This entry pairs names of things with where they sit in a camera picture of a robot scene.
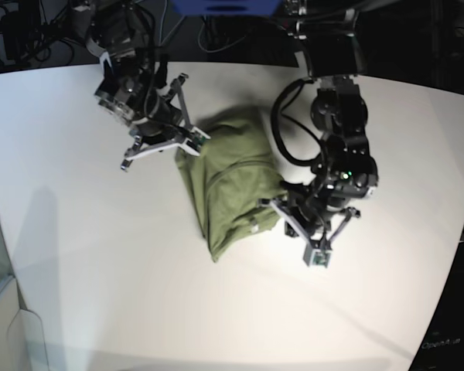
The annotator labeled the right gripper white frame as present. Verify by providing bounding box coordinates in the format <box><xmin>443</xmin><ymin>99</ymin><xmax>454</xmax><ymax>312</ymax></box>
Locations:
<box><xmin>121</xmin><ymin>73</ymin><xmax>210</xmax><ymax>172</ymax></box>

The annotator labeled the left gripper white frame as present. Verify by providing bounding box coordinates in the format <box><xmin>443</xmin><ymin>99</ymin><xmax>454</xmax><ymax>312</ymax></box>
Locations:
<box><xmin>258</xmin><ymin>196</ymin><xmax>360</xmax><ymax>267</ymax></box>

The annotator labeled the green T-shirt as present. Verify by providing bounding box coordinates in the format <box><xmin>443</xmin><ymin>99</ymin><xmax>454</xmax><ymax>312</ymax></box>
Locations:
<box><xmin>175</xmin><ymin>106</ymin><xmax>285</xmax><ymax>262</ymax></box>

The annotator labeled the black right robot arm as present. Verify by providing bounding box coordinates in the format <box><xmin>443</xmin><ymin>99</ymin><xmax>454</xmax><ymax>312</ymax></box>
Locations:
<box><xmin>69</xmin><ymin>1</ymin><xmax>210</xmax><ymax>171</ymax></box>

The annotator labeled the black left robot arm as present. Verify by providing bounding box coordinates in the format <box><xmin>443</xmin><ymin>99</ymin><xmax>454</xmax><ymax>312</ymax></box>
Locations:
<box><xmin>259</xmin><ymin>1</ymin><xmax>379</xmax><ymax>267</ymax></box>

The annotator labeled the blue box overhead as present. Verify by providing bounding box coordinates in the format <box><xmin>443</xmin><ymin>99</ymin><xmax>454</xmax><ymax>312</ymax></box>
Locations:
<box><xmin>172</xmin><ymin>0</ymin><xmax>281</xmax><ymax>16</ymax></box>

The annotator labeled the black OpenArm labelled box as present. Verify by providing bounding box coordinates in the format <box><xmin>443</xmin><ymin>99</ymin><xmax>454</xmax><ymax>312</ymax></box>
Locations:
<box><xmin>409</xmin><ymin>242</ymin><xmax>464</xmax><ymax>370</ymax></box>

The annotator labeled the white bin at left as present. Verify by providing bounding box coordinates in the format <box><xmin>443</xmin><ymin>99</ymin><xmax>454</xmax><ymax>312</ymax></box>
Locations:
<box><xmin>0</xmin><ymin>270</ymin><xmax>49</xmax><ymax>371</ymax></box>

